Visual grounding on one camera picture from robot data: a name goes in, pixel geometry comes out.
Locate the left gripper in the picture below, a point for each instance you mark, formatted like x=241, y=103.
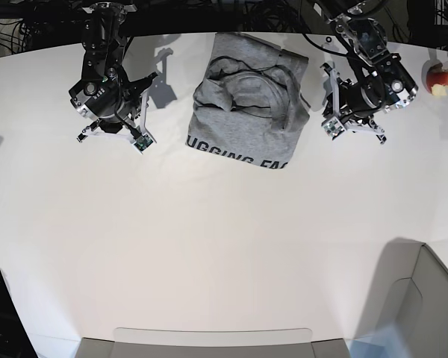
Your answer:
x=360, y=99

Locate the bitten red apple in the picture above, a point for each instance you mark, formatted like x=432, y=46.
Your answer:
x=437, y=80

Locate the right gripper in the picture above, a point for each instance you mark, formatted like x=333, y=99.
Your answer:
x=112, y=104

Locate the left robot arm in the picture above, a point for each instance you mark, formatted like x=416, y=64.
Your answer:
x=366, y=44

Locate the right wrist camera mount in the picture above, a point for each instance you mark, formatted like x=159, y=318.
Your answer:
x=140, y=140

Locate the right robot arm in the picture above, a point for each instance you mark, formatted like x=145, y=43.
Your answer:
x=103, y=43

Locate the grey T-shirt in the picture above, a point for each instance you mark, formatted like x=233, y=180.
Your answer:
x=248, y=106

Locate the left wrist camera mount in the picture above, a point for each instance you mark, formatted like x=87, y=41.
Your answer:
x=335, y=126

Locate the grey plastic bin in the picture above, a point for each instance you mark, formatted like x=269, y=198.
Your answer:
x=406, y=313

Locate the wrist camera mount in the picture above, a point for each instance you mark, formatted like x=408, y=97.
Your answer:
x=140, y=140
x=335, y=126

